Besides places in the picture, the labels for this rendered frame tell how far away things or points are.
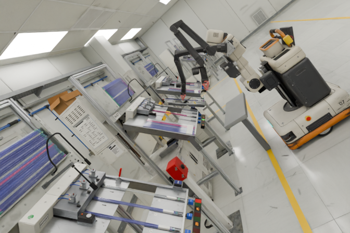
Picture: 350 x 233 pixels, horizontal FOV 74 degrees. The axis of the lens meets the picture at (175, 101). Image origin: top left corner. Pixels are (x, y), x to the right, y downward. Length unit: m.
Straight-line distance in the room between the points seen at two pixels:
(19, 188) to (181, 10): 9.34
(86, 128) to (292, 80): 1.98
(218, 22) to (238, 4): 0.99
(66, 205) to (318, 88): 2.07
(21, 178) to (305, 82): 2.14
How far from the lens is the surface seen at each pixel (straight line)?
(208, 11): 10.09
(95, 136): 2.49
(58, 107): 2.59
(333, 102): 2.39
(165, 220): 1.40
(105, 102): 2.43
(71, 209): 1.40
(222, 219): 2.23
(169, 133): 2.24
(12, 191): 1.43
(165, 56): 7.15
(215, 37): 2.22
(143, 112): 2.57
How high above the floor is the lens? 1.41
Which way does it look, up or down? 9 degrees down
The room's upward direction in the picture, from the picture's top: 41 degrees counter-clockwise
